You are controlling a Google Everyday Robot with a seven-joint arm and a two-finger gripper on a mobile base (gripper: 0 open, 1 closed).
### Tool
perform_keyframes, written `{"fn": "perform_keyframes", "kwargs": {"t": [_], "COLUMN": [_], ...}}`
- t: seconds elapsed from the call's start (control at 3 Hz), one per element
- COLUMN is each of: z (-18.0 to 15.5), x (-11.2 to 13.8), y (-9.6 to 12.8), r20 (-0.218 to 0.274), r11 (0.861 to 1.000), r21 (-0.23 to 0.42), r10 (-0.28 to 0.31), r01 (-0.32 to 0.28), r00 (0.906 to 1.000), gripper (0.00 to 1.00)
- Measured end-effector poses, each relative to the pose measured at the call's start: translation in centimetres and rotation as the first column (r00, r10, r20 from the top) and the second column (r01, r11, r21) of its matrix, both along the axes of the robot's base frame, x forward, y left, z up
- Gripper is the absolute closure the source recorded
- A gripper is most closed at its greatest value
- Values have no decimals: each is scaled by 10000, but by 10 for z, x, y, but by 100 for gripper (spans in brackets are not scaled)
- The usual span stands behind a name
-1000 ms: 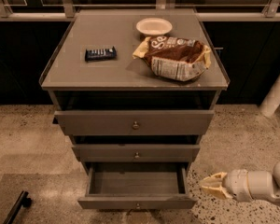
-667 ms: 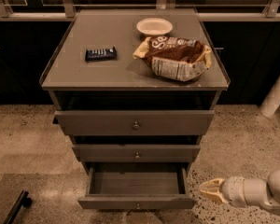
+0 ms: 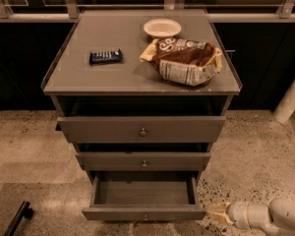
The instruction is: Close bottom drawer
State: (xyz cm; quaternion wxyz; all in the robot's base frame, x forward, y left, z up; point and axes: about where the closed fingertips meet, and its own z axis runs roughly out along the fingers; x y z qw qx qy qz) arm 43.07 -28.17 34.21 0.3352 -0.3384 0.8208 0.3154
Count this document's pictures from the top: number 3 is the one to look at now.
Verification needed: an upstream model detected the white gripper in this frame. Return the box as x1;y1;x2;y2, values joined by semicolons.
206;202;250;230

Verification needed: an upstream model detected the grey bottom drawer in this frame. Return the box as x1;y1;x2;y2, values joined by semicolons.
83;171;206;221

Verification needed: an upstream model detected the grey drawer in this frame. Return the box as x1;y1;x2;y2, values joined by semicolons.
57;116;225;144
83;171;206;221
77;151;210;171

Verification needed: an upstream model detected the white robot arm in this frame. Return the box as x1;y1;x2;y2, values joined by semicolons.
206;198;295;236

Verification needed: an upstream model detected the grey middle drawer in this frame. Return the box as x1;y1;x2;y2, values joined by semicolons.
77;151;210;171

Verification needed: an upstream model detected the grey drawer cabinet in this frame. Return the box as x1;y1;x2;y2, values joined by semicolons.
40;9;243;222

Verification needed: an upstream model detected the grey top drawer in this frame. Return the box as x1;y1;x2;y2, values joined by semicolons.
57;116;225;144

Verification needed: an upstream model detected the white pillar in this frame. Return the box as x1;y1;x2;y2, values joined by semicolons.
273;79;295;124

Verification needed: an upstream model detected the brown chip bag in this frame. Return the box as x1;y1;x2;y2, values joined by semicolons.
140;37;222;87

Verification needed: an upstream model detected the blue snack bar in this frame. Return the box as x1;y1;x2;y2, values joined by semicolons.
88;49;123;65

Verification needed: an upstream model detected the white bowl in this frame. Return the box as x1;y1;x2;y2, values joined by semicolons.
144;19;182;38

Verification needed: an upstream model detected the black bar on floor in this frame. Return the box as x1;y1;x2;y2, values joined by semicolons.
3;201;33;236

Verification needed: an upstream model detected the metal railing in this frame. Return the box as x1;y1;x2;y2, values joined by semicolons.
0;0;295;23

